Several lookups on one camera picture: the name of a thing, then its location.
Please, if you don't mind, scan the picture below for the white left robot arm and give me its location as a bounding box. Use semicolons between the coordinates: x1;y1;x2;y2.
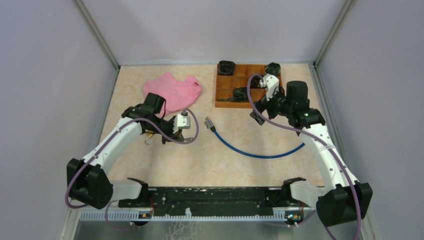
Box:
65;93;191;210

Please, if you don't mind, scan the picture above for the wooden compartment tray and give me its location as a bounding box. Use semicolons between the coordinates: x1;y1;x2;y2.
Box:
214;63;283;109

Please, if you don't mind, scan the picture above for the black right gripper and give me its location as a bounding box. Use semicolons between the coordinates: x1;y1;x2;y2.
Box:
249;86;293;125

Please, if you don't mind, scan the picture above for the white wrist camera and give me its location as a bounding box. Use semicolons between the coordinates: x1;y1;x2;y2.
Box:
259;73;280;102
174;110;191;130

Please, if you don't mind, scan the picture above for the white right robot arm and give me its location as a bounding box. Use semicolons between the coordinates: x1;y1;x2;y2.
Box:
250;80;373;227

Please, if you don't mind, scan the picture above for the grey slotted cable duct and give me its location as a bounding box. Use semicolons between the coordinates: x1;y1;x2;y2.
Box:
79;207;301;222

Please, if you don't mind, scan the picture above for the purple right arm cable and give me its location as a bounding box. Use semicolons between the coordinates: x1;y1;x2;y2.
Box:
247;73;363;240

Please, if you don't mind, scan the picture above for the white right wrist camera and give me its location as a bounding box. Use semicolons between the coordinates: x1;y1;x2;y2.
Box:
259;73;280;102

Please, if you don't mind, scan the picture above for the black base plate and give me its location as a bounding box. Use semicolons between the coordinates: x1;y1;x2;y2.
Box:
118;177;316;220

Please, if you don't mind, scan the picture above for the blue ethernet cable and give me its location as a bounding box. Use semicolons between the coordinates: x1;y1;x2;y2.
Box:
204;117;306;160

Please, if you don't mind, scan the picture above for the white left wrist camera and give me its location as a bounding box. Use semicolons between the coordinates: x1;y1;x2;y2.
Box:
174;110;191;130

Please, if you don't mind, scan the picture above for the pink cloth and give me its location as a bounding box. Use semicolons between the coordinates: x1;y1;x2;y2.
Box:
142;72;203;115

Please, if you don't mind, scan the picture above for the brass padlock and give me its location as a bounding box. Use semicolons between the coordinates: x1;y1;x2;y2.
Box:
144;132;154;145

